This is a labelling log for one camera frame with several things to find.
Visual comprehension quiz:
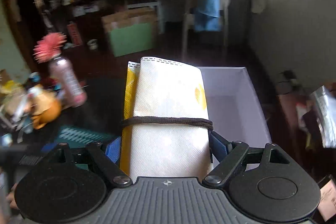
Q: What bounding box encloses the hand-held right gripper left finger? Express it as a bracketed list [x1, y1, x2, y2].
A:
[44, 135, 134, 188]

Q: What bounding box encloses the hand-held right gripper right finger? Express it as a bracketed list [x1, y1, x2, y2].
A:
[203, 131, 292, 188]

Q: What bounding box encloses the white cardboard box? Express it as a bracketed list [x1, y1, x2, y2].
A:
[196, 66, 273, 171]

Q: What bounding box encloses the black hair tie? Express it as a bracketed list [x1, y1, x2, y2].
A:
[120, 116, 214, 132]

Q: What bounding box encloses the white and yellow shopping bag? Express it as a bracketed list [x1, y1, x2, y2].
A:
[120, 56, 214, 180]

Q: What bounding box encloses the clear plastic bag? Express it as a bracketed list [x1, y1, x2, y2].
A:
[309, 84, 336, 149]

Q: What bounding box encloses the green cutting mat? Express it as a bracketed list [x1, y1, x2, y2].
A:
[54, 125, 117, 148]

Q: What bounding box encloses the orange bird toy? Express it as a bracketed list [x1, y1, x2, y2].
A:
[26, 85, 63, 130]

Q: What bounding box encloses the dark wooden cabinet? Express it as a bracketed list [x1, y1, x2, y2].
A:
[272, 73, 336, 181]

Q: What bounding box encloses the pink drink bottle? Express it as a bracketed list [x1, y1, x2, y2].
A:
[49, 55, 88, 108]

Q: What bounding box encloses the light green board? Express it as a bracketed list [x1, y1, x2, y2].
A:
[108, 22, 156, 58]

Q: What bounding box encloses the pink flower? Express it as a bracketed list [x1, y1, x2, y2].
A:
[33, 32, 68, 63]

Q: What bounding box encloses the red sign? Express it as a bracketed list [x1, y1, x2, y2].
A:
[66, 21, 84, 46]

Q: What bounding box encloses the white chair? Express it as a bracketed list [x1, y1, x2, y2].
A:
[182, 0, 232, 54]

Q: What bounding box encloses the blue towel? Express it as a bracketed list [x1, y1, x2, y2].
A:
[193, 0, 223, 32]

